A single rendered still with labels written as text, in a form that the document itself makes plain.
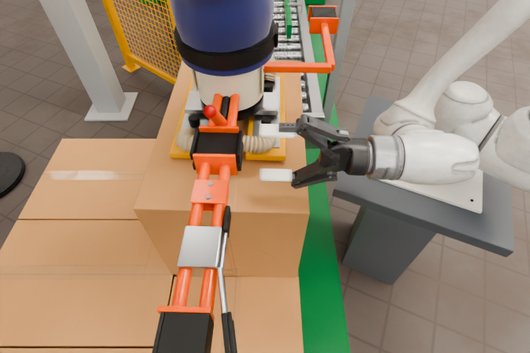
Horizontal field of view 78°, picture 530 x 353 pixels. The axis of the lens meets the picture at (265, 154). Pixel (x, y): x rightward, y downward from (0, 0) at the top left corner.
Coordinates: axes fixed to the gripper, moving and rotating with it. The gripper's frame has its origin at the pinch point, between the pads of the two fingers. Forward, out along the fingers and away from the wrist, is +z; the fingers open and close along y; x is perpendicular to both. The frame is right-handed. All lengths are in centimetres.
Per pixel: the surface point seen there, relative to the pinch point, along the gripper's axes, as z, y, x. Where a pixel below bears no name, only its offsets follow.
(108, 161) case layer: 65, 54, 40
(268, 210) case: -1.0, 14.0, -4.6
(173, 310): 11.6, -1.9, -30.3
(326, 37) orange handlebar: -16.1, -1.1, 43.6
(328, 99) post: -37, 84, 119
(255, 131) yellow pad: 3.0, 10.7, 16.9
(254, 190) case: 2.5, 14.0, 0.8
